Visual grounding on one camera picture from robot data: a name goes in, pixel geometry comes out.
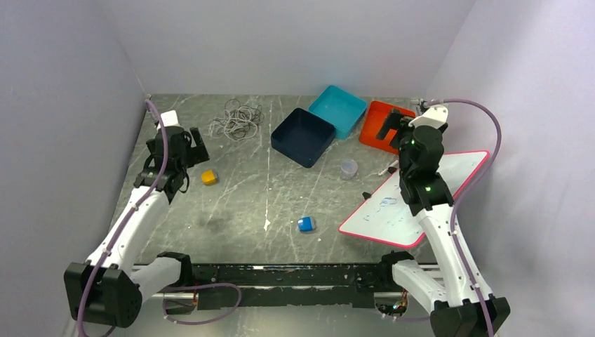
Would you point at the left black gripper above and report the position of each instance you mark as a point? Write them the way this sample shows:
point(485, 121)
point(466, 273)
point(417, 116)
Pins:
point(196, 153)

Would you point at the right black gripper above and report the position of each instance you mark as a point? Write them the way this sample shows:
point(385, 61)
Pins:
point(396, 121)

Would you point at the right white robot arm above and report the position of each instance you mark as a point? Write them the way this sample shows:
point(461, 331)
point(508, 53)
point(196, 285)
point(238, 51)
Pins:
point(463, 305)

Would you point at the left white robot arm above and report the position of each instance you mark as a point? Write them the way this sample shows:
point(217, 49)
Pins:
point(104, 289)

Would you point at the yellow grey block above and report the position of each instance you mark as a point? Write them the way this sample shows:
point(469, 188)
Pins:
point(209, 177)

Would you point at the orange box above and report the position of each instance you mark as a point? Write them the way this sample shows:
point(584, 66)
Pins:
point(375, 117)

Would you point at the clear paperclip jar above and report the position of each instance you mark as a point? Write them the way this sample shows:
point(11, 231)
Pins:
point(348, 169)

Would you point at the teal box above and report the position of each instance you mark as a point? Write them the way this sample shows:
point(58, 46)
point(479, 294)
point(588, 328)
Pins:
point(340, 109)

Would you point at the pink framed whiteboard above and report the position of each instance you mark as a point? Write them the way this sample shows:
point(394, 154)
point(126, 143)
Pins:
point(384, 217)

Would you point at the navy blue box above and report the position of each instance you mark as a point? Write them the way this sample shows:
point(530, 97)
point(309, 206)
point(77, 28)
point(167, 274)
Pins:
point(302, 137)

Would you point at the blue grey block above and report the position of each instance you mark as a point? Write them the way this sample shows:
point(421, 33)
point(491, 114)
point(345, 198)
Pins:
point(306, 224)

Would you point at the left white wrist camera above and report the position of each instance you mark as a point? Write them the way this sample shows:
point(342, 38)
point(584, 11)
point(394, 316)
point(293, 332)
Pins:
point(169, 118)

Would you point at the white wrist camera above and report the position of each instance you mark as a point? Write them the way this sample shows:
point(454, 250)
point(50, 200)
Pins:
point(169, 118)
point(435, 116)

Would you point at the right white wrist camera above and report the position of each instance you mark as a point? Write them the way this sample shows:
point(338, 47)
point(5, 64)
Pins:
point(435, 116)

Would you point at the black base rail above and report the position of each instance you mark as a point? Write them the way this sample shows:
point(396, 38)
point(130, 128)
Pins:
point(359, 285)

